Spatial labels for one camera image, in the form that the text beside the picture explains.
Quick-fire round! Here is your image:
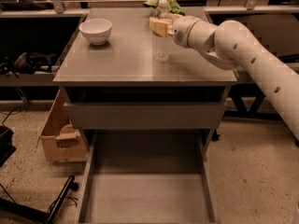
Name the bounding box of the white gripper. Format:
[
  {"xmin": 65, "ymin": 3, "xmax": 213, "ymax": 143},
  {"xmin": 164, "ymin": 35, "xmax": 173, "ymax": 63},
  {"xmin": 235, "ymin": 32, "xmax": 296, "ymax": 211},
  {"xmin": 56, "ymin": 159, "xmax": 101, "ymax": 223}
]
[{"xmin": 149, "ymin": 13, "xmax": 200, "ymax": 48}]

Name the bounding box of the clear plastic water bottle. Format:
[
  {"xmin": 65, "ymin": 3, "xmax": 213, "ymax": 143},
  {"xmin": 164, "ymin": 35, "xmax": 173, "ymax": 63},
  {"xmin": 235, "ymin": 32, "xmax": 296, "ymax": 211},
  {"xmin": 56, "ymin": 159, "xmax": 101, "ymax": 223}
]
[{"xmin": 152, "ymin": 0, "xmax": 169, "ymax": 63}]

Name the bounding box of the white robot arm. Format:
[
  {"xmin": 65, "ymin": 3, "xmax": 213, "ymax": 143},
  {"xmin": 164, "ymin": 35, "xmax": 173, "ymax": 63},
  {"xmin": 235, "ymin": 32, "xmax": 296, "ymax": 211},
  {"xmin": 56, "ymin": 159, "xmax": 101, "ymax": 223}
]
[{"xmin": 149, "ymin": 14, "xmax": 299, "ymax": 139}]

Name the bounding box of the grey drawer cabinet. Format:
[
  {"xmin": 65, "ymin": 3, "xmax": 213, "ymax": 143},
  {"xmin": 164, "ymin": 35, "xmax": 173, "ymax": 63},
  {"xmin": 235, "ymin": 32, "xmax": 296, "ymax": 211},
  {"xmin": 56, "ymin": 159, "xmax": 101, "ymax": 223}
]
[{"xmin": 52, "ymin": 6, "xmax": 240, "ymax": 161}]

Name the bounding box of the closed top drawer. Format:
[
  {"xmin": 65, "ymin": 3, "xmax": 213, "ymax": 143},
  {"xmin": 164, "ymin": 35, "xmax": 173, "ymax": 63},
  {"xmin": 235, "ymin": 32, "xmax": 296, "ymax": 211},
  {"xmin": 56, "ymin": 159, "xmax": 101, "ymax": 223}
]
[{"xmin": 64, "ymin": 102, "xmax": 226, "ymax": 130}]

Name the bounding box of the open middle drawer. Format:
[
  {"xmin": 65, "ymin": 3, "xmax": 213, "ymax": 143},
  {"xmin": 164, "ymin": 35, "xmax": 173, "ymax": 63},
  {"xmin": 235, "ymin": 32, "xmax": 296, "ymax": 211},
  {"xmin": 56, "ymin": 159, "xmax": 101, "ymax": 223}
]
[{"xmin": 75, "ymin": 131, "xmax": 221, "ymax": 224}]

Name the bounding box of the green chip bag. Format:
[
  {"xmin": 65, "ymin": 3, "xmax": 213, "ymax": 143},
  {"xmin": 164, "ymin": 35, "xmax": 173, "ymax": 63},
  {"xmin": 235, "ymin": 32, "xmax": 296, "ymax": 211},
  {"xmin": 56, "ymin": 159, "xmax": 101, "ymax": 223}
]
[{"xmin": 143, "ymin": 0, "xmax": 184, "ymax": 15}]

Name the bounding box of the white ceramic bowl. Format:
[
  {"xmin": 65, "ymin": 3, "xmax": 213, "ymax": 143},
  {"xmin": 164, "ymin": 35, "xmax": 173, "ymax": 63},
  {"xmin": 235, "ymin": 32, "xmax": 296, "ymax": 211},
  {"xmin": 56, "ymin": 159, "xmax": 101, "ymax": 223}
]
[{"xmin": 79, "ymin": 19, "xmax": 112, "ymax": 45}]

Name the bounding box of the black headset on shelf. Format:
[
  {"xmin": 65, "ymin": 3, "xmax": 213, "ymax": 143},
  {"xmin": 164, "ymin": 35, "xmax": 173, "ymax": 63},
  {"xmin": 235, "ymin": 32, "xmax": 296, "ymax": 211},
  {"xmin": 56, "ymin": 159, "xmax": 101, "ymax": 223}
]
[{"xmin": 0, "ymin": 52, "xmax": 58, "ymax": 75}]

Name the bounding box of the cardboard box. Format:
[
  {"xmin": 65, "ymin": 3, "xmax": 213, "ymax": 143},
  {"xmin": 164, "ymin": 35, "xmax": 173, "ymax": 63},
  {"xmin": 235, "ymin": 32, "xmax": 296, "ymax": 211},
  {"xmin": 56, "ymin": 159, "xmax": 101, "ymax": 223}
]
[{"xmin": 40, "ymin": 91, "xmax": 88, "ymax": 162}]

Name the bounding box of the black box at left edge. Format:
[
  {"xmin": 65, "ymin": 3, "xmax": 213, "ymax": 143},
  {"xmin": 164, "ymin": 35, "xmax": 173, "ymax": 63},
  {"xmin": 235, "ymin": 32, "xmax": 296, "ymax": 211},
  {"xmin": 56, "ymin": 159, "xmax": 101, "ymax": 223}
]
[{"xmin": 0, "ymin": 126, "xmax": 16, "ymax": 167}]

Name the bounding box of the black stand with cables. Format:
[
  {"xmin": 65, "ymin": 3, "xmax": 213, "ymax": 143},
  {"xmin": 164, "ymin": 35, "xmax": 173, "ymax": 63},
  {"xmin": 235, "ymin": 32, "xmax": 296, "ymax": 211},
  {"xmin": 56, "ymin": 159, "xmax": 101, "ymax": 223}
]
[{"xmin": 0, "ymin": 175, "xmax": 78, "ymax": 224}]

